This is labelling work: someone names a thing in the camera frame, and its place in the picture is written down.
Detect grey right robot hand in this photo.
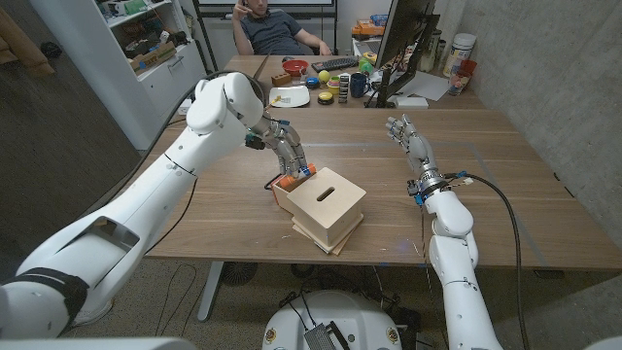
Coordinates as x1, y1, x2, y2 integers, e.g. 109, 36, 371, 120
386, 114, 447, 204

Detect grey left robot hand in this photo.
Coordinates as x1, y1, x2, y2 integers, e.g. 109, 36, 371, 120
244, 115, 310, 179

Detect orange glue stick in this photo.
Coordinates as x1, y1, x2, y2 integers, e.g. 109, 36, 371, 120
279, 163, 318, 191

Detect red wooden drawer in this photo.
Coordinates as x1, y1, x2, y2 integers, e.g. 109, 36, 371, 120
270, 170, 318, 211

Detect white bowl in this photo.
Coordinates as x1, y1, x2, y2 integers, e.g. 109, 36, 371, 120
268, 85, 311, 109

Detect small white box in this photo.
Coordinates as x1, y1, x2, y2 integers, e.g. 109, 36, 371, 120
394, 95, 430, 109

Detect white paper sheet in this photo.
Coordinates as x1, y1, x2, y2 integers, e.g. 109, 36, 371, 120
388, 70, 451, 102

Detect black monitor stand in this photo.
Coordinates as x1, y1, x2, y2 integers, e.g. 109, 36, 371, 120
364, 14, 441, 109

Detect red bowl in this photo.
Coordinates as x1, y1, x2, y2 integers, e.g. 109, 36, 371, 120
282, 58, 310, 78

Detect wooden box with slot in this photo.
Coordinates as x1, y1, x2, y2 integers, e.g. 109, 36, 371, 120
286, 166, 367, 248

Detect dark laptop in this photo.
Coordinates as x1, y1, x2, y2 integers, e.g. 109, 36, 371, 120
252, 52, 271, 82

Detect red cup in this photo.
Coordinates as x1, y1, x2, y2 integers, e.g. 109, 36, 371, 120
447, 58, 478, 96

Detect dark blue mug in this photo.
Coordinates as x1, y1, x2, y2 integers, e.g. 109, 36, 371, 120
349, 72, 372, 99

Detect black keyboard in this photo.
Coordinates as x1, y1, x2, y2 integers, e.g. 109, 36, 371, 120
311, 56, 360, 74

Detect steel bottle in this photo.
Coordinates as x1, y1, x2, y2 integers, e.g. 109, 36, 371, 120
420, 28, 443, 74

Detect white canister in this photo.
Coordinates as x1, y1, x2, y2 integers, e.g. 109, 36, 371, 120
441, 32, 477, 78

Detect person in dark shirt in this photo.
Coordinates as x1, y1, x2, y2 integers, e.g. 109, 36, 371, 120
231, 0, 334, 57

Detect thin plywood base board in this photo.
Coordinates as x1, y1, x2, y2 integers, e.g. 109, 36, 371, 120
291, 213, 365, 257

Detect black monitor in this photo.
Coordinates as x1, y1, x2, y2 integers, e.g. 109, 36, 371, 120
374, 0, 441, 69

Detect orange box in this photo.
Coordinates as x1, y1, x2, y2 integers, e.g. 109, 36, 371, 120
351, 18, 386, 38

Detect round black fan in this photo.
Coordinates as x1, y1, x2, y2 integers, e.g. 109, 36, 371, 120
221, 261, 259, 287

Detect cardboard box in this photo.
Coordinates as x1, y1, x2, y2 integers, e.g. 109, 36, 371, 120
128, 41, 179, 75

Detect grey table leg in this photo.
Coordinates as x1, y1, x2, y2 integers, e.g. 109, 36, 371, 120
196, 261, 225, 323

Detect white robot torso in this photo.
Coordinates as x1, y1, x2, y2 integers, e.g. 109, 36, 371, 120
261, 290, 403, 350

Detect white shelf cabinet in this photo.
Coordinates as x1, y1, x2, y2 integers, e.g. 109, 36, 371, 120
28, 0, 213, 152

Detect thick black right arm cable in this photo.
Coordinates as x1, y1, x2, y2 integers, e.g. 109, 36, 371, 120
444, 170, 532, 350

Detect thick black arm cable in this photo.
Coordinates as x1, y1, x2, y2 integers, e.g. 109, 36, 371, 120
86, 69, 267, 215
444, 170, 532, 350

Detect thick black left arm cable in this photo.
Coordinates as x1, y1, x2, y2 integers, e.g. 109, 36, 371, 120
86, 69, 267, 215

